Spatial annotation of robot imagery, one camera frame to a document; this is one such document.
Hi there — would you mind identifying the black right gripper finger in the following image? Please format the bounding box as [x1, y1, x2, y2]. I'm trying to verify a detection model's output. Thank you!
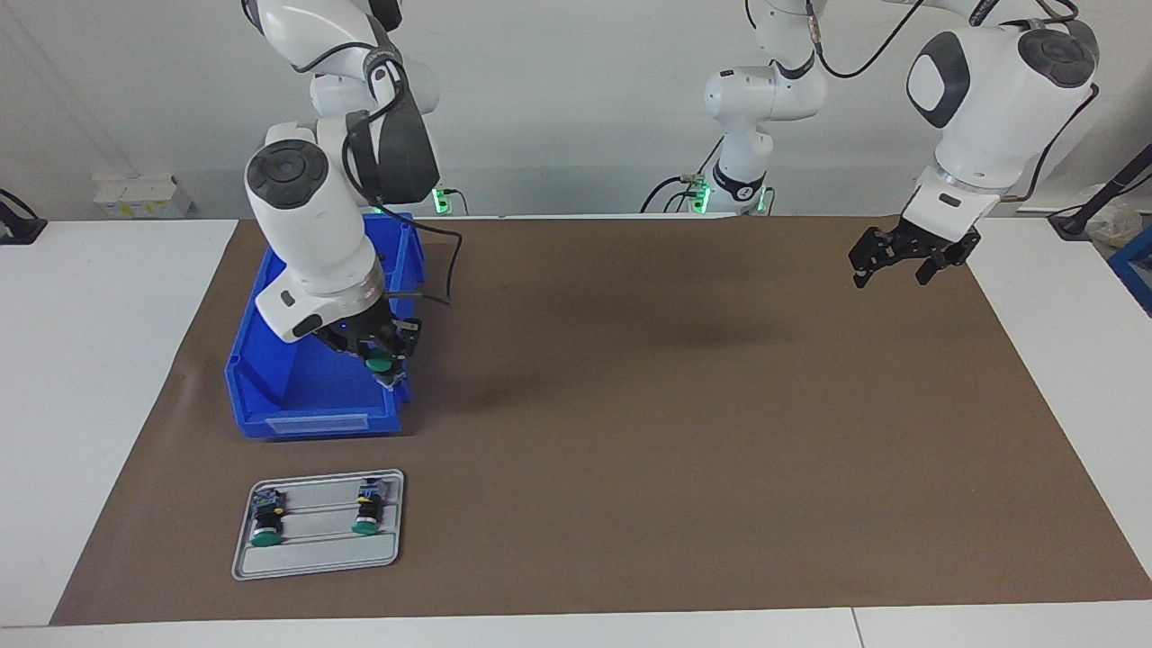
[341, 341, 389, 387]
[391, 319, 423, 384]

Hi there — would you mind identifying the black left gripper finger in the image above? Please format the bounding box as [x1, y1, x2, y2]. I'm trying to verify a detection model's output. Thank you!
[915, 235, 983, 287]
[848, 228, 902, 290]

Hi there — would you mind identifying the green push button switch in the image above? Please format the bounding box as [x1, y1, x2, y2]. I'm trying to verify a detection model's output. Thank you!
[248, 486, 288, 549]
[364, 350, 402, 390]
[350, 478, 389, 537]

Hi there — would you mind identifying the blue plastic storage bin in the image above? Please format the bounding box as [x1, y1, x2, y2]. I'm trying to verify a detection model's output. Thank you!
[224, 212, 427, 441]

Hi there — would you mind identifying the clear plastic bag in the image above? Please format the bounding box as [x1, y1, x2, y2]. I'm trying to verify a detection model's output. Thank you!
[1084, 200, 1140, 247]

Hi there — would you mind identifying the black stand pole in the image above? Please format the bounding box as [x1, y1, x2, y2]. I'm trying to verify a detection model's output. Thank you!
[1048, 142, 1152, 240]

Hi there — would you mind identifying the blue crate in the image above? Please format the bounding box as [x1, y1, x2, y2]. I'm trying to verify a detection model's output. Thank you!
[1109, 225, 1152, 317]

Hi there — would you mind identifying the grey metal tray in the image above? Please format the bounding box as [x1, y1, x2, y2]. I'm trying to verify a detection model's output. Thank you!
[231, 469, 406, 581]

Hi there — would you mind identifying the brown table mat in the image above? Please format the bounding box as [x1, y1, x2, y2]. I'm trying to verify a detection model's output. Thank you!
[49, 214, 1152, 626]

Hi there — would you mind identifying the black table clamp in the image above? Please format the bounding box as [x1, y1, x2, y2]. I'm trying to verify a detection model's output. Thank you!
[0, 188, 49, 246]

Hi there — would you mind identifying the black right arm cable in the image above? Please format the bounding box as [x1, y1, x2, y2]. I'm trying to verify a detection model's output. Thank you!
[292, 34, 465, 308]

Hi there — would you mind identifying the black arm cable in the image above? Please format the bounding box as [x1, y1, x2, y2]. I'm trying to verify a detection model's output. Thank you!
[292, 34, 465, 308]
[745, 0, 1102, 204]

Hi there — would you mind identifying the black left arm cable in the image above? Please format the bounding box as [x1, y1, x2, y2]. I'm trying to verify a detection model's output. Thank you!
[745, 0, 1102, 204]

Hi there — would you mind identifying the black base cable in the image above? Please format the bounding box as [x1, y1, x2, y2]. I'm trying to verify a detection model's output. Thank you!
[640, 137, 725, 216]

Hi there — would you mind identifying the white wall box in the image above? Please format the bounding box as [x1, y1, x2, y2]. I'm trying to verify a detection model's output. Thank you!
[93, 174, 193, 220]

